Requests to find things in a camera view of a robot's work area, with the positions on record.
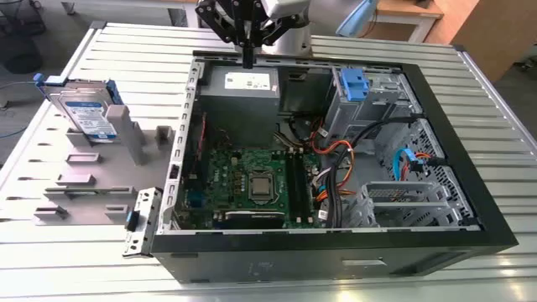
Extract hard disk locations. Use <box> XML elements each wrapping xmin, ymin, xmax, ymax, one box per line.
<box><xmin>32</xmin><ymin>72</ymin><xmax>126</xmax><ymax>145</ymax></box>

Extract metal disk bay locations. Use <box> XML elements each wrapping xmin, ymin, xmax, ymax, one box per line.
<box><xmin>356</xmin><ymin>181</ymin><xmax>475</xmax><ymax>228</ymax></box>

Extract blue data wire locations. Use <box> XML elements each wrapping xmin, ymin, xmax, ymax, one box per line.
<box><xmin>393</xmin><ymin>147</ymin><xmax>421</xmax><ymax>183</ymax></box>

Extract grey power supply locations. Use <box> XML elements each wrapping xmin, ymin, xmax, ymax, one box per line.
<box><xmin>196</xmin><ymin>65</ymin><xmax>281</xmax><ymax>150</ymax></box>

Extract blue drive cage latch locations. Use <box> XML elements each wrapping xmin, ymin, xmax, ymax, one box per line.
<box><xmin>340</xmin><ymin>67</ymin><xmax>371</xmax><ymax>103</ymax></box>

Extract red wire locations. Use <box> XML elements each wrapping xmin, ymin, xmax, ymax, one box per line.
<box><xmin>191</xmin><ymin>111</ymin><xmax>210</xmax><ymax>179</ymax></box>

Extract grey parts rack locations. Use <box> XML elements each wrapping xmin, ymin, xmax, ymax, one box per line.
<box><xmin>32</xmin><ymin>105</ymin><xmax>176</xmax><ymax>227</ymax></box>

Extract black graphics card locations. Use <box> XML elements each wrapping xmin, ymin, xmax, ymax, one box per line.
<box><xmin>223</xmin><ymin>210</ymin><xmax>287</xmax><ymax>230</ymax></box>

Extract wooden desk white legs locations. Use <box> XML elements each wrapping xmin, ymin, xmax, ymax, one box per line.
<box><xmin>364</xmin><ymin>0</ymin><xmax>445</xmax><ymax>45</ymax></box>

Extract white desk frame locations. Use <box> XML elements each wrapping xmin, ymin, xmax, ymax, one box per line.
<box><xmin>60</xmin><ymin>0</ymin><xmax>203</xmax><ymax>29</ymax></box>

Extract CPU socket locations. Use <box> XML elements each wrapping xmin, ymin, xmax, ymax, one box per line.
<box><xmin>245</xmin><ymin>169</ymin><xmax>281</xmax><ymax>204</ymax></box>

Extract black RAM slot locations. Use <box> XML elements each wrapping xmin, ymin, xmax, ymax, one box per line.
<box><xmin>296</xmin><ymin>149</ymin><xmax>315</xmax><ymax>221</ymax></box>
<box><xmin>287</xmin><ymin>150</ymin><xmax>303</xmax><ymax>223</ymax></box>

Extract wooden cabinet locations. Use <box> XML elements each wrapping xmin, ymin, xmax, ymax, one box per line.
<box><xmin>451</xmin><ymin>0</ymin><xmax>537</xmax><ymax>83</ymax></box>

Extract black PC case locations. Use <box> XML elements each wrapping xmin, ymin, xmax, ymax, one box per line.
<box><xmin>150</xmin><ymin>49</ymin><xmax>520</xmax><ymax>284</ymax></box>

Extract black wire basket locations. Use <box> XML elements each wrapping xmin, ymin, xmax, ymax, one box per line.
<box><xmin>0</xmin><ymin>4</ymin><xmax>48</xmax><ymax>37</ymax></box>

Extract orange disk power wire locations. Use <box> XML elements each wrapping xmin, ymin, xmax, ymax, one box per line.
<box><xmin>401</xmin><ymin>152</ymin><xmax>447</xmax><ymax>182</ymax></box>

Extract silver CPU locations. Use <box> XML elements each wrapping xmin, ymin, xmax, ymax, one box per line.
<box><xmin>251</xmin><ymin>177</ymin><xmax>273</xmax><ymax>195</ymax></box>

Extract green motherboard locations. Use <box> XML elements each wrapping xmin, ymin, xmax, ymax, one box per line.
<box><xmin>174</xmin><ymin>147</ymin><xmax>332</xmax><ymax>230</ymax></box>

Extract metal expansion slot bracket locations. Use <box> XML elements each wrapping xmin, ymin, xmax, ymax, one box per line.
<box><xmin>122</xmin><ymin>186</ymin><xmax>164</xmax><ymax>259</ymax></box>

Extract pale blue teach pendant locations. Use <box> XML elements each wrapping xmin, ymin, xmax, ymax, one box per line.
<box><xmin>335</xmin><ymin>0</ymin><xmax>380</xmax><ymax>37</ymax></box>

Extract metal drive cage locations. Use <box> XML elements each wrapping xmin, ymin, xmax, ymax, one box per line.
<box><xmin>325</xmin><ymin>65</ymin><xmax>420</xmax><ymax>139</ymax></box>

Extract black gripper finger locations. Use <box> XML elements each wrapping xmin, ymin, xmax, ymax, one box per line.
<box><xmin>195</xmin><ymin>0</ymin><xmax>252</xmax><ymax>70</ymax></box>
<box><xmin>251</xmin><ymin>14</ymin><xmax>312</xmax><ymax>70</ymax></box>

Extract orange power wire bundle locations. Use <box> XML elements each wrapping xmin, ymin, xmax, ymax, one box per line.
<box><xmin>312</xmin><ymin>140</ymin><xmax>357</xmax><ymax>202</ymax></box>

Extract light blue floor cable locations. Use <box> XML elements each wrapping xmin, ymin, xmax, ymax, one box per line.
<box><xmin>0</xmin><ymin>80</ymin><xmax>55</xmax><ymax>139</ymax></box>

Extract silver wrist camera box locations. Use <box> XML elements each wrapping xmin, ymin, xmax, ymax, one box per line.
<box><xmin>260</xmin><ymin>0</ymin><xmax>312</xmax><ymax>20</ymax></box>

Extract black waste bin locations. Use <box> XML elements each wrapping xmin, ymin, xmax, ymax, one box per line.
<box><xmin>2</xmin><ymin>36</ymin><xmax>46</xmax><ymax>75</ymax></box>

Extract thin black data cable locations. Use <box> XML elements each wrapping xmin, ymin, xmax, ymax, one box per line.
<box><xmin>345</xmin><ymin>116</ymin><xmax>423</xmax><ymax>152</ymax></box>

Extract black cable bundle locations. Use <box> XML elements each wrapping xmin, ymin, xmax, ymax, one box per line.
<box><xmin>327</xmin><ymin>166</ymin><xmax>344</xmax><ymax>228</ymax></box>

